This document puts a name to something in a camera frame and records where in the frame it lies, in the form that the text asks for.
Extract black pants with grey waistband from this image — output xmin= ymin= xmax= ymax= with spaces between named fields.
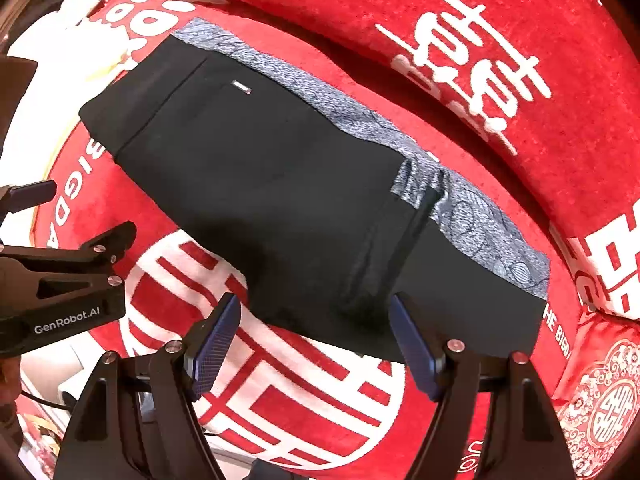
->
xmin=79 ymin=18 xmax=549 ymax=361

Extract red embroidered cushion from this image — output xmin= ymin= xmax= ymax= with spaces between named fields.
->
xmin=552 ymin=312 xmax=639 ymax=479

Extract cream white garment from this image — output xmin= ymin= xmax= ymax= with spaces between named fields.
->
xmin=0 ymin=0 xmax=137 ymax=181

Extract red sofa with white characters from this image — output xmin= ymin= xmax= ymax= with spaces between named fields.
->
xmin=32 ymin=0 xmax=639 ymax=479

